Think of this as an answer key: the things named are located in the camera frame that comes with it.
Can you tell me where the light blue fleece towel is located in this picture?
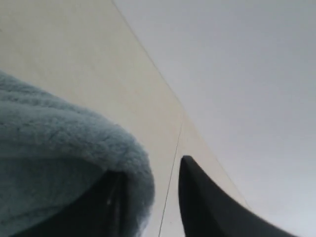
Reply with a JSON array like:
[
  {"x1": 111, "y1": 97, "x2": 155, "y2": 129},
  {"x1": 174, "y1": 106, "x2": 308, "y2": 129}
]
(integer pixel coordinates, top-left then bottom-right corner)
[{"x1": 0, "y1": 73, "x2": 155, "y2": 237}]

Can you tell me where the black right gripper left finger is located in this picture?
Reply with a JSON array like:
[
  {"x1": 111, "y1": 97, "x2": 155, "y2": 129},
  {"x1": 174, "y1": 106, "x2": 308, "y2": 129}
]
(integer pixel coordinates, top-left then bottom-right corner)
[{"x1": 19, "y1": 171, "x2": 127, "y2": 237}]

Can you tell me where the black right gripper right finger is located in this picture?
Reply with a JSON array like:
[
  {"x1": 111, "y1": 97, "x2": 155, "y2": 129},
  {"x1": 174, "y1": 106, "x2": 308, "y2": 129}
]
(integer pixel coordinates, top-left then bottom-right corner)
[{"x1": 178, "y1": 156, "x2": 292, "y2": 237}]

